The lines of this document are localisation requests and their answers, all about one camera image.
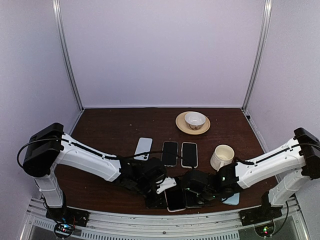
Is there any pink phone case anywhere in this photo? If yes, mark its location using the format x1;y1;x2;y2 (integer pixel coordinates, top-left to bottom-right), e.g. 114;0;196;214
163;187;188;213

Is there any white phone case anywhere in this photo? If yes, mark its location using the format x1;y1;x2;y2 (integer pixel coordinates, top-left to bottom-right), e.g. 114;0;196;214
180;141;199;170

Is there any light blue smartphone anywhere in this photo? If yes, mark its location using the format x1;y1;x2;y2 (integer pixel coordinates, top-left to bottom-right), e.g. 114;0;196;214
133;137;153;161

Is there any light blue phone case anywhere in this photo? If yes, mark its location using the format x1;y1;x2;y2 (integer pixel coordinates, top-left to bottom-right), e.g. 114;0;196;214
221;192;240;206

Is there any black smartphone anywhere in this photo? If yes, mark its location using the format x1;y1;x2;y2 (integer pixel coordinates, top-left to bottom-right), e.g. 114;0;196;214
180;141;199;169
160;140;179;168

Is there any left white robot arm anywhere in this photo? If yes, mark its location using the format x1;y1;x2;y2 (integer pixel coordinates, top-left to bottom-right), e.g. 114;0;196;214
18;122;167;222

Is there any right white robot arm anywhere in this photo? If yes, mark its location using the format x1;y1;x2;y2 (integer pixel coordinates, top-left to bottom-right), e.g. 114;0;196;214
181;127;320;221

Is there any cream ceramic mug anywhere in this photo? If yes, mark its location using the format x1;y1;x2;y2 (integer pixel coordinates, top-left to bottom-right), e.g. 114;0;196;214
210;144;235;171

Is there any beige ceramic saucer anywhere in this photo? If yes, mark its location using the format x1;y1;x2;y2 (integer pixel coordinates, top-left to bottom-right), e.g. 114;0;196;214
175;111;211;135

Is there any white ceramic bowl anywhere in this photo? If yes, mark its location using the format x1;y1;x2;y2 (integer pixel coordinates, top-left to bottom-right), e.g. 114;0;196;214
184;111;206;130

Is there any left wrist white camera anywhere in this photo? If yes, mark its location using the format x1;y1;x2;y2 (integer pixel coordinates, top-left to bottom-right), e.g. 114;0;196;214
156;177;177;195

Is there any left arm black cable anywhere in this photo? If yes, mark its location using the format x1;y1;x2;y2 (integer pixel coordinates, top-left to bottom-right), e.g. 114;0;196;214
16;138;198;176

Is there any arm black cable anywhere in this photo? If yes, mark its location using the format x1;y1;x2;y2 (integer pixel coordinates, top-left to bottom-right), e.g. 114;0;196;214
16;138;198;176
272;199;293;236

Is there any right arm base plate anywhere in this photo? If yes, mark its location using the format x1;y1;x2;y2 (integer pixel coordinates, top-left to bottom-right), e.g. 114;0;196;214
239;202;283;226

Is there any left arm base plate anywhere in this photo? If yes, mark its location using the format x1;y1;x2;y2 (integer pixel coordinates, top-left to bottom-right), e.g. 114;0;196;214
45;207;90;227

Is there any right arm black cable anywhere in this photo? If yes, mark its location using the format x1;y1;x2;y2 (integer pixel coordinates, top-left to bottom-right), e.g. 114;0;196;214
272;199;293;236

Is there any aluminium front rail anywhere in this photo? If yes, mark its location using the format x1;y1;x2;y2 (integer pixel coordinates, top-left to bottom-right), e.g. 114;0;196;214
17;197;312;240

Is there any left aluminium frame post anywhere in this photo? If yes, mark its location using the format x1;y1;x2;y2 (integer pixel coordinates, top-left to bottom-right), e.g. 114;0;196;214
52;0;84;112

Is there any aluminium frame post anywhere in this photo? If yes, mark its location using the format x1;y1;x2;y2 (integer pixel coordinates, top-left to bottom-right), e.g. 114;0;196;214
52;0;84;112
241;0;273;112

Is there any right aluminium frame post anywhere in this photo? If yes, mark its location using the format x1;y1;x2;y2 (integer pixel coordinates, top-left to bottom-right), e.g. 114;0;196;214
241;0;273;112

